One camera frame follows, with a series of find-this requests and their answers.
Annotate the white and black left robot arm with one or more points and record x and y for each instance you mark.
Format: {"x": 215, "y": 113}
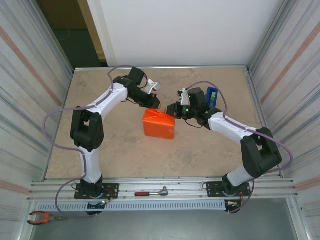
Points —
{"x": 87, "y": 130}

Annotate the yellow power connector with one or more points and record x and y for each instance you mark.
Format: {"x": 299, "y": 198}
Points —
{"x": 235, "y": 204}
{"x": 106, "y": 201}

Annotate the aluminium table edge rail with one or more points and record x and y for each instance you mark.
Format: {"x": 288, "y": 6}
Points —
{"x": 175, "y": 67}

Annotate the white door frame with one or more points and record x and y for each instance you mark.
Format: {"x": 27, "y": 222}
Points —
{"x": 100, "y": 32}

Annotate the aluminium table side rail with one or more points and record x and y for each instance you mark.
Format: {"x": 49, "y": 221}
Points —
{"x": 252, "y": 90}

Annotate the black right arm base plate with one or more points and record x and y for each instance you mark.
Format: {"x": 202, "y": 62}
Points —
{"x": 212, "y": 187}

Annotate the orange wrapping paper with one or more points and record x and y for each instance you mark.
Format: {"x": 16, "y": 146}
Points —
{"x": 160, "y": 125}

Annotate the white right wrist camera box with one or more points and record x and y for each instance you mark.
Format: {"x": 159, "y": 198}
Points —
{"x": 183, "y": 96}

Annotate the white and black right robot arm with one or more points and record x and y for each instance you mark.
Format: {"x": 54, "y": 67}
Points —
{"x": 260, "y": 152}

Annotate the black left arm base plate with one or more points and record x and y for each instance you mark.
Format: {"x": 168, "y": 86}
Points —
{"x": 112, "y": 187}

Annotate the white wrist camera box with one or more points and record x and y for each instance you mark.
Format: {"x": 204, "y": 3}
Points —
{"x": 152, "y": 86}
{"x": 183, "y": 96}

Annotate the aluminium mounting rail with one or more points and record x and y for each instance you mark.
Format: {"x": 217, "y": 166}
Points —
{"x": 187, "y": 181}

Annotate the blue tape dispenser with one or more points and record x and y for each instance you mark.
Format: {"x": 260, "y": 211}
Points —
{"x": 213, "y": 96}

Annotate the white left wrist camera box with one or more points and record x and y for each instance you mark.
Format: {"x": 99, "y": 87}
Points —
{"x": 152, "y": 86}

